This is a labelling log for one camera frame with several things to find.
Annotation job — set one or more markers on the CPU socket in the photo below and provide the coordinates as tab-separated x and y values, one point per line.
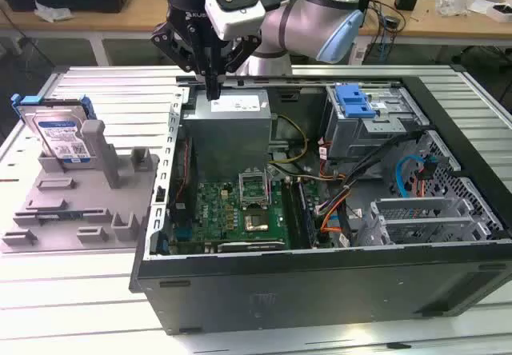
256	222

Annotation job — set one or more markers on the wooden desk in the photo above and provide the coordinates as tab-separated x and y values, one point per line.
120	21

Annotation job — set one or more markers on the white box black inlay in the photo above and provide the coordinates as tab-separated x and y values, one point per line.
494	11

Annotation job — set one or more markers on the hard disk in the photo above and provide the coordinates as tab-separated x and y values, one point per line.
60	135

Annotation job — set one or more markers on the green motherboard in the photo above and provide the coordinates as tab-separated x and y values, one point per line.
216	211

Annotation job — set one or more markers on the metal optical drive cage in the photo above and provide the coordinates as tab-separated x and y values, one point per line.
360	135

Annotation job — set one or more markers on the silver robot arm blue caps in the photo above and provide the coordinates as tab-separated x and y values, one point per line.
304	19

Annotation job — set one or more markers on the black table clip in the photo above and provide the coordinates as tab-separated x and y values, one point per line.
398	345

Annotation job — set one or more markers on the blue drive latch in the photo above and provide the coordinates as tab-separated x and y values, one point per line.
352	103

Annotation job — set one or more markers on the metal disk bay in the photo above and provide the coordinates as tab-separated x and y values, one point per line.
424	224

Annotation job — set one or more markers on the green RAM stick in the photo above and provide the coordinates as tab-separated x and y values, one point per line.
60	213

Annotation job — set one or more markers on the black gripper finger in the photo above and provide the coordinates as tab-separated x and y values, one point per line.
244	51
170	41

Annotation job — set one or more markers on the black graphics card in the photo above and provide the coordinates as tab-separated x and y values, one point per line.
252	246

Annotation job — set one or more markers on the black RAM slot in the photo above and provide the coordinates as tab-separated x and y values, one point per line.
290	211

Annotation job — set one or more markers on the installed RAM stick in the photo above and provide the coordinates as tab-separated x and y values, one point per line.
307	215

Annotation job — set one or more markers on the crumpled white plastic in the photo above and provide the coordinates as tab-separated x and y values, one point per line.
52	13

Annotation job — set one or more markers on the grey power supply unit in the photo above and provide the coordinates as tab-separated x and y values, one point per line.
224	139

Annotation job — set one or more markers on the grey parts rack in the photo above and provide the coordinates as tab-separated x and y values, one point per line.
80	199

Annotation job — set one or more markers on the clear plastic bags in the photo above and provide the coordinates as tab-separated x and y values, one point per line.
456	3

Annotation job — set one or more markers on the black PC case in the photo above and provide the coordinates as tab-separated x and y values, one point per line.
280	291

